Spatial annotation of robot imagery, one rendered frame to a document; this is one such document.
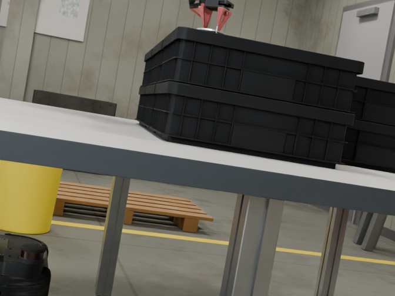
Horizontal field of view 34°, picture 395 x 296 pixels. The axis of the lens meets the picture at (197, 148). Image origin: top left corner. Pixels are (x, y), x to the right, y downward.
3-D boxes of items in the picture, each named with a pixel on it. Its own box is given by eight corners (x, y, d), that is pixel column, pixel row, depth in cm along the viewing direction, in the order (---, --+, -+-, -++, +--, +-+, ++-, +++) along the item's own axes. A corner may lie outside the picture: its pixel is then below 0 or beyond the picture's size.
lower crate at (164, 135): (158, 140, 128) (169, 80, 127) (147, 132, 157) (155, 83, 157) (347, 171, 134) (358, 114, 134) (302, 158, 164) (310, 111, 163)
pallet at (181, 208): (188, 212, 499) (191, 199, 498) (212, 236, 419) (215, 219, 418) (32, 191, 474) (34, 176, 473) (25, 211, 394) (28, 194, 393)
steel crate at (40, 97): (100, 164, 744) (110, 101, 740) (110, 177, 641) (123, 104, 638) (22, 152, 721) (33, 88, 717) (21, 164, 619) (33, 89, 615)
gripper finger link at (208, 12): (203, 32, 216) (208, 4, 216) (222, 34, 213) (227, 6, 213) (193, 27, 210) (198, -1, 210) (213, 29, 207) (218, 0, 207)
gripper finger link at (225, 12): (209, 33, 215) (214, 5, 215) (228, 34, 212) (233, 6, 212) (200, 28, 209) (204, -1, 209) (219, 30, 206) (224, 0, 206)
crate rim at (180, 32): (176, 37, 127) (178, 25, 127) (161, 48, 156) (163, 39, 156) (365, 74, 133) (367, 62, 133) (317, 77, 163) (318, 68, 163)
